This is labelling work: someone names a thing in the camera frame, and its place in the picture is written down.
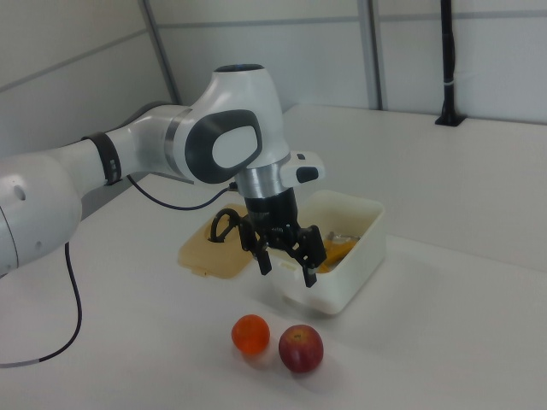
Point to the red toy apple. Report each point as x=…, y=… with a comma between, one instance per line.
x=301, y=349

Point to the orange toy fruit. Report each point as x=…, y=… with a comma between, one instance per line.
x=251, y=334

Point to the grey partition post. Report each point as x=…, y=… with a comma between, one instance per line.
x=375, y=51
x=160, y=42

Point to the white plastic container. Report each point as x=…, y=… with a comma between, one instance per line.
x=354, y=273

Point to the black pole with base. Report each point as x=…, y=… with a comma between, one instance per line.
x=447, y=64

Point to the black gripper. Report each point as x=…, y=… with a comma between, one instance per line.
x=273, y=213

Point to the silver metal piece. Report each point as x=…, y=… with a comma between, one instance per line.
x=342, y=236

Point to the beige plastic lid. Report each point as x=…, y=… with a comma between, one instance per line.
x=205, y=256

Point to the yellow toy item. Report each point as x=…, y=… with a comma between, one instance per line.
x=335, y=253

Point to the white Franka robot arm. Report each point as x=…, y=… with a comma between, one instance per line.
x=239, y=98

